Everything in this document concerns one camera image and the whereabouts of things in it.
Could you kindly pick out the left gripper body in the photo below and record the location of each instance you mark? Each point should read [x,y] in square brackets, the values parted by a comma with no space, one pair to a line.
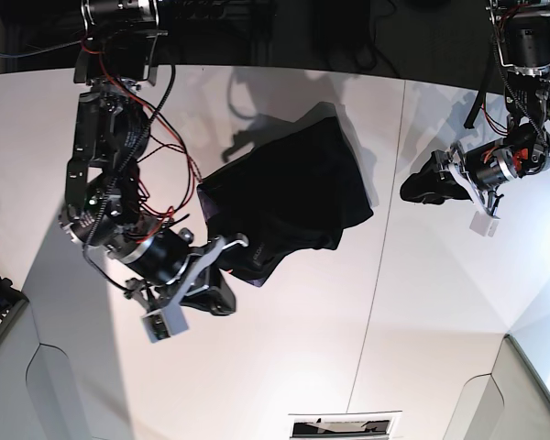
[474,175]

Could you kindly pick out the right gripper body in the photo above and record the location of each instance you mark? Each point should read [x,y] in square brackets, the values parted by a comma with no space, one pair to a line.
[168,265]

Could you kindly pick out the black t-shirt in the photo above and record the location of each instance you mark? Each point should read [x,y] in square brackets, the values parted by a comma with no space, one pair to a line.
[297,192]

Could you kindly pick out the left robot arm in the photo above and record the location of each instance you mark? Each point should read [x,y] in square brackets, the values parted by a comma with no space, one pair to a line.
[521,56]

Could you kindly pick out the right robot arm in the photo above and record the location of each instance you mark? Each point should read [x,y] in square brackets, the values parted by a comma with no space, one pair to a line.
[105,201]

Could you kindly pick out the printed paper sheet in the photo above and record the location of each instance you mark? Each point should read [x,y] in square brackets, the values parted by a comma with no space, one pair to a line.
[360,425]

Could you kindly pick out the grey bin at left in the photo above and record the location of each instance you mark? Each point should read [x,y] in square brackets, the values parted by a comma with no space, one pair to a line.
[39,397]

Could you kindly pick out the grey panel at right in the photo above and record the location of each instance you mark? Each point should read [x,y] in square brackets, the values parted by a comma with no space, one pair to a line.
[510,402]

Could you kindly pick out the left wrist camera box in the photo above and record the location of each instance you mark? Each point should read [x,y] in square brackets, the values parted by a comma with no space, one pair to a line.
[484,224]

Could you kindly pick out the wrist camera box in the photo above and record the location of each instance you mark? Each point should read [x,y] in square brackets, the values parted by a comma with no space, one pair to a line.
[484,224]
[164,323]

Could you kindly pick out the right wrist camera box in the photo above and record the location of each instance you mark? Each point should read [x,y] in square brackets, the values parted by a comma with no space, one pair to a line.
[164,323]

